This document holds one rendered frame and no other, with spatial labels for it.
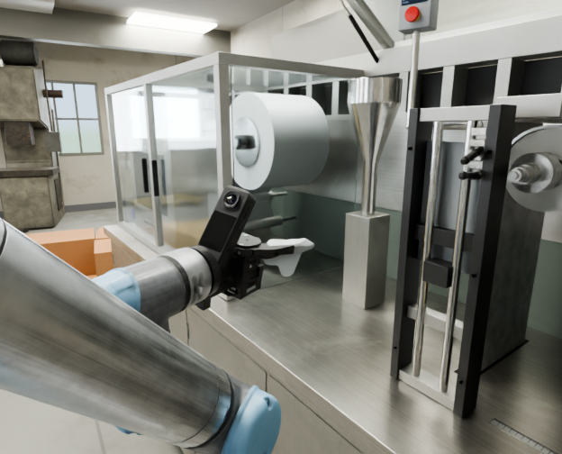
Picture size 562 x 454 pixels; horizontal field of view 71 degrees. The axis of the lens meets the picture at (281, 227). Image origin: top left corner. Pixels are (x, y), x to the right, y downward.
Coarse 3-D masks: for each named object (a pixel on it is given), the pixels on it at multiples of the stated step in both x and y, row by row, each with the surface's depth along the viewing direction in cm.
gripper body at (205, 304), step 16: (240, 240) 59; (256, 240) 60; (208, 256) 52; (240, 256) 56; (256, 256) 59; (224, 272) 57; (240, 272) 57; (256, 272) 61; (224, 288) 57; (240, 288) 58; (256, 288) 61; (208, 304) 55
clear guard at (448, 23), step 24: (360, 0) 116; (384, 0) 112; (456, 0) 101; (480, 0) 98; (504, 0) 95; (528, 0) 92; (552, 0) 89; (384, 24) 121; (456, 24) 108; (480, 24) 105
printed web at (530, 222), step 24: (504, 216) 77; (528, 216) 84; (504, 240) 79; (528, 240) 86; (504, 264) 81; (528, 264) 88; (504, 288) 84; (528, 288) 91; (504, 312) 86; (528, 312) 94; (504, 336) 88
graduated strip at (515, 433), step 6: (492, 420) 71; (498, 420) 71; (498, 426) 69; (504, 426) 69; (510, 426) 69; (510, 432) 68; (516, 432) 68; (516, 438) 67; (522, 438) 67; (528, 438) 67; (528, 444) 65; (534, 444) 65; (540, 444) 65; (540, 450) 64; (546, 450) 64; (552, 450) 64
